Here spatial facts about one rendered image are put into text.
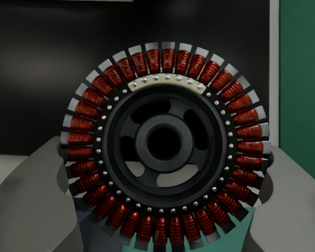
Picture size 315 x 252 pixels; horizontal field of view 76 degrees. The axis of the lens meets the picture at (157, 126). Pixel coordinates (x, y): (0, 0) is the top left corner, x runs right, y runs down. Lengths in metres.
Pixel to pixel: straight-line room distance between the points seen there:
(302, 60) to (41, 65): 0.25
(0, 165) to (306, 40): 0.33
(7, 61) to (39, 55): 0.03
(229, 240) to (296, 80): 0.92
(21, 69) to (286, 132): 0.25
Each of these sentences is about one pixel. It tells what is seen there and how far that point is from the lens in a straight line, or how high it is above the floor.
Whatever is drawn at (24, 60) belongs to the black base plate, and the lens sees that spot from 0.23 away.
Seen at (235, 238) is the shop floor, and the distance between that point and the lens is 1.09.
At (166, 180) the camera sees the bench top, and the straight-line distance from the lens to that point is 0.20.
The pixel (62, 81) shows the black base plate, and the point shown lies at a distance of 0.21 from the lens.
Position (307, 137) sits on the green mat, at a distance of 0.24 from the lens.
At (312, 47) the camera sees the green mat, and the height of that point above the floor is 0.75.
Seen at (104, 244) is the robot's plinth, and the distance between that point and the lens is 1.07.
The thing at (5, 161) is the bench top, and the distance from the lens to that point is 0.25.
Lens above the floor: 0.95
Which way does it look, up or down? 85 degrees down
